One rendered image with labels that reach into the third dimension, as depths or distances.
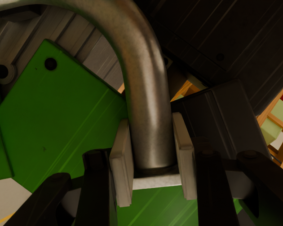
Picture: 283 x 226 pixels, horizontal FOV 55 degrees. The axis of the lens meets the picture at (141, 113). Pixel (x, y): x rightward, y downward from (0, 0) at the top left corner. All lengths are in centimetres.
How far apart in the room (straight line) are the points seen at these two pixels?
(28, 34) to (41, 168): 11
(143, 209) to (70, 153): 8
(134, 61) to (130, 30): 2
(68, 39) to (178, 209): 17
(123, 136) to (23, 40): 13
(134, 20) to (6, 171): 16
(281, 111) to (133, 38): 363
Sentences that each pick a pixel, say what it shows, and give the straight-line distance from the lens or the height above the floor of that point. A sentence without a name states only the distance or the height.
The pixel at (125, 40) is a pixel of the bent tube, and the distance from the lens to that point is 18.
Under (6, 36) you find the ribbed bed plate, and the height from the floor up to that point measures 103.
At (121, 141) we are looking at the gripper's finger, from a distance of 16.
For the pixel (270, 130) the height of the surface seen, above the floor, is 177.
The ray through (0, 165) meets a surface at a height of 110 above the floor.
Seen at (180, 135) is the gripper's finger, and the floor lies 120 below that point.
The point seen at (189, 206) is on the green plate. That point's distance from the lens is 24.
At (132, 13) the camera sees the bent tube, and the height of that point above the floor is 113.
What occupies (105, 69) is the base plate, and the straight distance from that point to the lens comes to 76.
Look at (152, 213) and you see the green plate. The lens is 24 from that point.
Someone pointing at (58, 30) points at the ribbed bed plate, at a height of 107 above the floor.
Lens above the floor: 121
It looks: 13 degrees down
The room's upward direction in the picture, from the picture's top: 130 degrees clockwise
